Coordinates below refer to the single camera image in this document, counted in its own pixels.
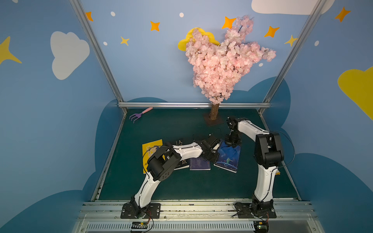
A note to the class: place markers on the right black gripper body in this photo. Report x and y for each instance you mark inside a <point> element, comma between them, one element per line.
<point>232,139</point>

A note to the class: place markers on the purple book yellow label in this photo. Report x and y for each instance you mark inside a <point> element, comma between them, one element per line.
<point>199,164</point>

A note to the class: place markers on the blue little prince book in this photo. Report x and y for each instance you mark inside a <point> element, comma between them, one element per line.
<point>225,162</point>

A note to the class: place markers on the black portrait cover book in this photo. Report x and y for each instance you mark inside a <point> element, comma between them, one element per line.
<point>182,164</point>

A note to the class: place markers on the blue microfibre cloth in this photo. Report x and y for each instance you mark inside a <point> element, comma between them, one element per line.
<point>231,151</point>

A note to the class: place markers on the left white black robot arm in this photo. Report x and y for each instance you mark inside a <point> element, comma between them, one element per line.
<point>165,159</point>

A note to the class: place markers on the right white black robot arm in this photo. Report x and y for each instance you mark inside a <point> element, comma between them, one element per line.
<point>268,153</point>

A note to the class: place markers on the pink blossom artificial tree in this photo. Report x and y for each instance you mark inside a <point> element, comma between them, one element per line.
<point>218,67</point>

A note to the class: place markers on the purple pink toy rake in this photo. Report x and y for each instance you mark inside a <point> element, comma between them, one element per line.
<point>137,116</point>

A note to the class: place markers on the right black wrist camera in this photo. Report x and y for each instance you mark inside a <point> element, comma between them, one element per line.
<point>232,123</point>

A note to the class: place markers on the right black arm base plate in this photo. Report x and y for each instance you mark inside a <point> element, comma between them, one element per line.
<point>255,210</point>

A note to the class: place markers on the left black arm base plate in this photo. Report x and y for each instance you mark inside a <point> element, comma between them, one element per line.
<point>131,211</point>

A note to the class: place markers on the aluminium frame rail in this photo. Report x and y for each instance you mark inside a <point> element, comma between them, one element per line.
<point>193,105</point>

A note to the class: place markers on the front aluminium rail bed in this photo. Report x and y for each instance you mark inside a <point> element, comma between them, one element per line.
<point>199,216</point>

